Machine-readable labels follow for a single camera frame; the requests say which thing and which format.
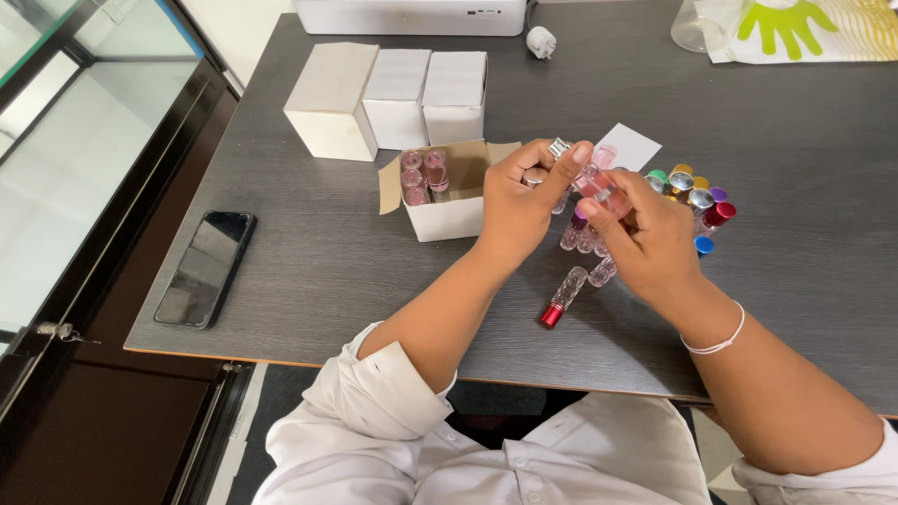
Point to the person's left hand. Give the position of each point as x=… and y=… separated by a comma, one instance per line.
x=509, y=210

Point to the person's right hand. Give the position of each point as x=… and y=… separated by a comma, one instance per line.
x=656, y=245

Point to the small silver roller insert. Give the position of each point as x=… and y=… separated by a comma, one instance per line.
x=532, y=181

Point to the silver vial cap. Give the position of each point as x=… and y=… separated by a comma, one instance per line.
x=559, y=147

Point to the pink liquid glass vial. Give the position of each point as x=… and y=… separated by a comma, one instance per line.
x=600, y=186

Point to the clear faceted capless vial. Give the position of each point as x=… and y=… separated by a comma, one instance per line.
x=602, y=272

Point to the cluster of coloured-cap bottles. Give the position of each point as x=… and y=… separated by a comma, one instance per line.
x=701, y=203

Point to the open white cardboard box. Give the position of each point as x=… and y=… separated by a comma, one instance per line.
x=445, y=214

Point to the pink filled vial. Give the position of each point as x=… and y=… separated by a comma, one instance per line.
x=436, y=168
x=417, y=196
x=411, y=178
x=411, y=160

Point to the clear faceted vial red cap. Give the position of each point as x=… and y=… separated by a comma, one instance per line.
x=565, y=294

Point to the white paper card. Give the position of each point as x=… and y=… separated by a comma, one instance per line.
x=631, y=146

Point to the small closed white carton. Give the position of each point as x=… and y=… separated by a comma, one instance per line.
x=454, y=91
x=396, y=95

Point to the white power plug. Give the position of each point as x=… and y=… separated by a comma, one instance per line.
x=541, y=42

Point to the large closed white carton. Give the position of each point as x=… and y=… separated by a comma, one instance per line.
x=330, y=98

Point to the white electronic appliance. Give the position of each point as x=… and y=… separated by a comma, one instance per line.
x=410, y=15

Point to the clear glass flask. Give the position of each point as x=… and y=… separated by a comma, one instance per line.
x=687, y=28

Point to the white shirt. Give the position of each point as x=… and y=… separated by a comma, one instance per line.
x=533, y=456

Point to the plastic bag green hand print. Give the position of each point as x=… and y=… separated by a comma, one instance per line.
x=807, y=31

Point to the black smartphone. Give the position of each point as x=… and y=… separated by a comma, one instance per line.
x=205, y=270

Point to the glass display cabinet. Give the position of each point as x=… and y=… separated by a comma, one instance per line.
x=91, y=210

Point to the metal cabinet key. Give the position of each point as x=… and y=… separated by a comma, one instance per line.
x=67, y=332

